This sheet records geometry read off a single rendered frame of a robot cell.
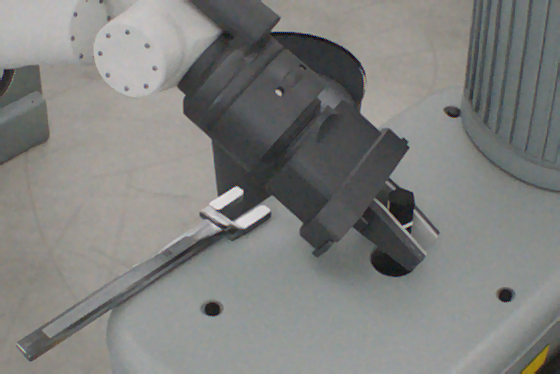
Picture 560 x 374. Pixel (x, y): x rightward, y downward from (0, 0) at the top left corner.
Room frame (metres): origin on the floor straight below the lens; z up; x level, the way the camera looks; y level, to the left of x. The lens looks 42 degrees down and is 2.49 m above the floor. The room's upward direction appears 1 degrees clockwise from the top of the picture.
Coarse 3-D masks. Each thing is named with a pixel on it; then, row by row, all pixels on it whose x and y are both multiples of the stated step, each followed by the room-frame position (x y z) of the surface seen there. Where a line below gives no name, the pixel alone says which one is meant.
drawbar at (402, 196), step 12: (396, 192) 0.60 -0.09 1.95; (408, 192) 0.60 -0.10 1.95; (396, 204) 0.59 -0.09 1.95; (408, 204) 0.59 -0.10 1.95; (396, 216) 0.59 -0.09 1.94; (408, 216) 0.59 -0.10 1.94; (408, 228) 0.59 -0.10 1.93; (384, 252) 0.59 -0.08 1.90; (384, 264) 0.59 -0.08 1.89; (396, 264) 0.59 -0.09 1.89; (396, 276) 0.59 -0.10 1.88
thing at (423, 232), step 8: (384, 184) 0.61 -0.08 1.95; (392, 184) 0.61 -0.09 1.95; (384, 192) 0.61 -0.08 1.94; (384, 200) 0.61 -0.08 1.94; (416, 208) 0.61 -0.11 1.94; (416, 216) 0.60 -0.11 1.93; (424, 216) 0.60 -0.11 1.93; (416, 224) 0.60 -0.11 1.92; (424, 224) 0.60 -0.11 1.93; (416, 232) 0.60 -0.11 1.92; (424, 232) 0.60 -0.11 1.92; (432, 232) 0.59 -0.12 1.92; (416, 240) 0.60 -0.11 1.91; (424, 240) 0.60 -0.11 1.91; (432, 240) 0.59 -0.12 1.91; (424, 248) 0.59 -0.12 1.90
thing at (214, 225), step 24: (240, 192) 0.66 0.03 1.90; (216, 216) 0.63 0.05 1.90; (264, 216) 0.64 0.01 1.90; (192, 240) 0.61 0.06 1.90; (216, 240) 0.61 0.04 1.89; (144, 264) 0.58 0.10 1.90; (168, 264) 0.58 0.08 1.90; (120, 288) 0.55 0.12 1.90; (72, 312) 0.52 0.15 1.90; (96, 312) 0.53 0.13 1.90; (48, 336) 0.50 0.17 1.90
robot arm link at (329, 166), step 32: (288, 64) 0.65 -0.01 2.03; (256, 96) 0.62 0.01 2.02; (288, 96) 0.62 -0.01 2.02; (224, 128) 0.62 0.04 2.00; (256, 128) 0.61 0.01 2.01; (288, 128) 0.61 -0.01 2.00; (320, 128) 0.62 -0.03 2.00; (352, 128) 0.64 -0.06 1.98; (384, 128) 0.66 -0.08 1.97; (256, 160) 0.60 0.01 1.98; (288, 160) 0.60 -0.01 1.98; (320, 160) 0.60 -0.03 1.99; (352, 160) 0.61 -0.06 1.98; (384, 160) 0.62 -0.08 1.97; (288, 192) 0.59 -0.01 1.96; (320, 192) 0.58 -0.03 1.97; (352, 192) 0.58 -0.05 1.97; (320, 224) 0.56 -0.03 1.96; (352, 224) 0.56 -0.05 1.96
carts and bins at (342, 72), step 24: (288, 48) 2.80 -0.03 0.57; (312, 48) 2.79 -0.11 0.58; (336, 48) 2.74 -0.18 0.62; (336, 72) 2.73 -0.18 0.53; (360, 72) 2.63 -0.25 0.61; (336, 96) 2.64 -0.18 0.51; (360, 96) 2.50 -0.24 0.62; (216, 144) 2.48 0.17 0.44; (216, 168) 2.50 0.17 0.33; (240, 168) 2.40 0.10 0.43; (264, 168) 2.36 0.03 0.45; (264, 192) 2.37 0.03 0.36
